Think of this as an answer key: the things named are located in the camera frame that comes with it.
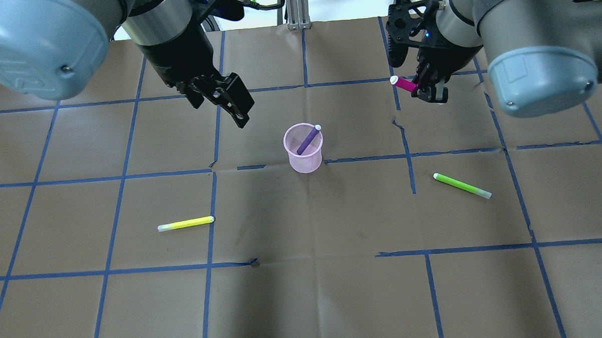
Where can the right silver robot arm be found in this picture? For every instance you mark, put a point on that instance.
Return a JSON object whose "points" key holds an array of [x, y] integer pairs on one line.
{"points": [[544, 56]]}

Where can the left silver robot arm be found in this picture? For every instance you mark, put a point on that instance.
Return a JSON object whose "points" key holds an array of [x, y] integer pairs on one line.
{"points": [[51, 48]]}

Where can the brown paper table cover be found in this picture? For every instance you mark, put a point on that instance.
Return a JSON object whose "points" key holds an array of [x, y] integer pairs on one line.
{"points": [[367, 246]]}

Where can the pink mesh cup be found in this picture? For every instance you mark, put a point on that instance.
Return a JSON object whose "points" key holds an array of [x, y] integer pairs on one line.
{"points": [[312, 158]]}

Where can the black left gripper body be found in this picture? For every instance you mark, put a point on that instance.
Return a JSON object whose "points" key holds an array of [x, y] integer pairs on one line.
{"points": [[179, 57]]}

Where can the aluminium frame post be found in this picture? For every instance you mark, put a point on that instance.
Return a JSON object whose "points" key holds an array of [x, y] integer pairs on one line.
{"points": [[297, 14]]}

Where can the yellow marker pen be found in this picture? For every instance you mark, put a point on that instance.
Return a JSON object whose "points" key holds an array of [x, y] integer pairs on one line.
{"points": [[203, 220]]}

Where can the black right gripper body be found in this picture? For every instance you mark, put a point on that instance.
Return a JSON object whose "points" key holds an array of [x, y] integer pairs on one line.
{"points": [[441, 58]]}

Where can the purple marker pen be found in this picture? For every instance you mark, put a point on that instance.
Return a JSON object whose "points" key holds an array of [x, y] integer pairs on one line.
{"points": [[308, 140]]}

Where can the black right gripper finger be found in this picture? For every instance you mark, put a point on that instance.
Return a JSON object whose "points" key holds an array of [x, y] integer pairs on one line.
{"points": [[438, 93], [425, 75]]}

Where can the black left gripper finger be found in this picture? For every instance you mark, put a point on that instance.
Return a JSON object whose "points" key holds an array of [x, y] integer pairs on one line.
{"points": [[195, 98], [229, 93]]}

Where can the green marker pen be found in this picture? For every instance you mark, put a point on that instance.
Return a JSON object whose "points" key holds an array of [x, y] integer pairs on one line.
{"points": [[462, 185]]}

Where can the pink marker pen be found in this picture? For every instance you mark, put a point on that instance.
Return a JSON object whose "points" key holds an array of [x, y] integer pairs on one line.
{"points": [[403, 84]]}

